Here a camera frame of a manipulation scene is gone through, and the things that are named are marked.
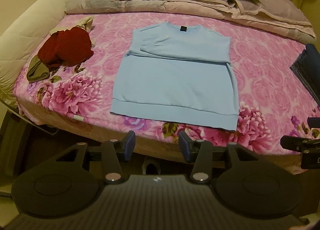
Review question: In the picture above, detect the light blue sweatshirt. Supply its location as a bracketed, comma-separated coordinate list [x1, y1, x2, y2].
[109, 22, 239, 132]

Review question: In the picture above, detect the beige garment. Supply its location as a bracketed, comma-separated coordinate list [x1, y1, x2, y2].
[49, 17, 95, 48]

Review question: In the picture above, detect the pink floral blanket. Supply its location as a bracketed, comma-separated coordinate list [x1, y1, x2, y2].
[12, 12, 320, 168]

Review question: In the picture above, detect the white quilted headboard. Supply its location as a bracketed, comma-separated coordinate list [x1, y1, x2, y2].
[0, 0, 94, 108]

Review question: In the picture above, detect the dark folded garment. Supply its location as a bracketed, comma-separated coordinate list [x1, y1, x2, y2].
[290, 43, 320, 106]

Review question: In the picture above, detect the olive grey garment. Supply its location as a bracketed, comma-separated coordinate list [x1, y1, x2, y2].
[26, 55, 63, 83]

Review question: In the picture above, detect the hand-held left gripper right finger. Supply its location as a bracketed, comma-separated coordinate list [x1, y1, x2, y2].
[179, 131, 260, 184]

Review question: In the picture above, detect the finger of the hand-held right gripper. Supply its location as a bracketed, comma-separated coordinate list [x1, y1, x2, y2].
[307, 117, 320, 129]
[280, 135, 320, 153]

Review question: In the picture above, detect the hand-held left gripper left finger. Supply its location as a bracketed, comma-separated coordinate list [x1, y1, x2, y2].
[56, 131, 136, 184]

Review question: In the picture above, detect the white slipper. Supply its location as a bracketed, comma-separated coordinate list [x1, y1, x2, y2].
[142, 159, 161, 175]

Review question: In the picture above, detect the dark red knitted garment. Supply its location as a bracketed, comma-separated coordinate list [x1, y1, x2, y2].
[37, 27, 94, 67]

